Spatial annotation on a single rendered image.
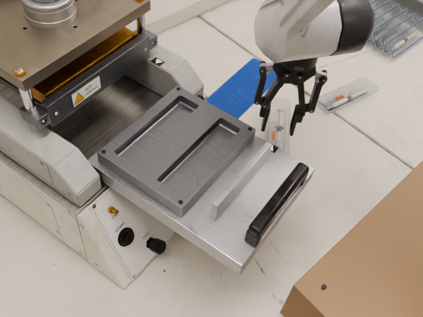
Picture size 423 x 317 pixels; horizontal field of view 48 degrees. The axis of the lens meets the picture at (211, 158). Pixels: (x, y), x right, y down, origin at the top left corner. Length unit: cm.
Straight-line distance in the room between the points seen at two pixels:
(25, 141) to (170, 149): 22
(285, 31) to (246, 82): 56
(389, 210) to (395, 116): 42
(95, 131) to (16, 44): 20
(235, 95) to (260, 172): 47
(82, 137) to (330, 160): 56
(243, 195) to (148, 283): 27
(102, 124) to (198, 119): 18
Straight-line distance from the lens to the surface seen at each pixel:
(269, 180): 75
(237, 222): 70
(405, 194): 93
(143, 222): 86
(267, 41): 72
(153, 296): 88
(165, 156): 73
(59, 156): 74
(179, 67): 87
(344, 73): 134
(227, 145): 75
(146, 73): 91
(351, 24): 75
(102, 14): 80
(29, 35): 78
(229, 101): 118
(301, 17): 66
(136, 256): 87
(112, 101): 91
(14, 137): 78
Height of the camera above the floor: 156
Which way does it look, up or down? 50 degrees down
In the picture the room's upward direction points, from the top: 7 degrees clockwise
